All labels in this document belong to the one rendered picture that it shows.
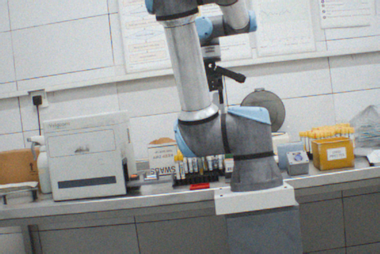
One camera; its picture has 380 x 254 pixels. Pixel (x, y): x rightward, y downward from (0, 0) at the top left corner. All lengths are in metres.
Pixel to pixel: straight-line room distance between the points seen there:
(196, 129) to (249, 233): 0.31
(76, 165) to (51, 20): 0.95
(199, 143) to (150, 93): 1.02
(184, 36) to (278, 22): 1.13
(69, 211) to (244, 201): 0.71
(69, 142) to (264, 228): 0.79
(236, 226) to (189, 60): 0.45
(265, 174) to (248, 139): 0.10
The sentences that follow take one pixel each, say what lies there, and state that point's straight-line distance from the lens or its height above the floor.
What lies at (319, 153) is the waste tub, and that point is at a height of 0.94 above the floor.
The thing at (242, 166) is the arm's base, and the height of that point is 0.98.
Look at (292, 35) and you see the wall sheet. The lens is 2.31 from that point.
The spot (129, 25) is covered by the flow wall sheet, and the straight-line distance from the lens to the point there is 2.31.
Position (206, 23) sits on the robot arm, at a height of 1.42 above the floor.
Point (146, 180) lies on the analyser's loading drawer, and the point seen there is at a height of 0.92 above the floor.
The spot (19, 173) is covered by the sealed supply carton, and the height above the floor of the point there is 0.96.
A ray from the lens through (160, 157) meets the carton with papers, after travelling 1.94.
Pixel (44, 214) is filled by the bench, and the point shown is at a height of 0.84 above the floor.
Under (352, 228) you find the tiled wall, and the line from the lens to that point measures 2.46.
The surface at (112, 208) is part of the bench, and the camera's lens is 1.66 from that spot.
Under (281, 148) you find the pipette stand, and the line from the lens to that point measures 1.77.
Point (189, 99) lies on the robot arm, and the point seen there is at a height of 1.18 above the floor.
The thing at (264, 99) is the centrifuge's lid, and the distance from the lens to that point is 2.22.
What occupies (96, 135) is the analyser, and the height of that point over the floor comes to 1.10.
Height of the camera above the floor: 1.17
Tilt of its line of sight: 3 degrees down
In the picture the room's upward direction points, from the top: 7 degrees counter-clockwise
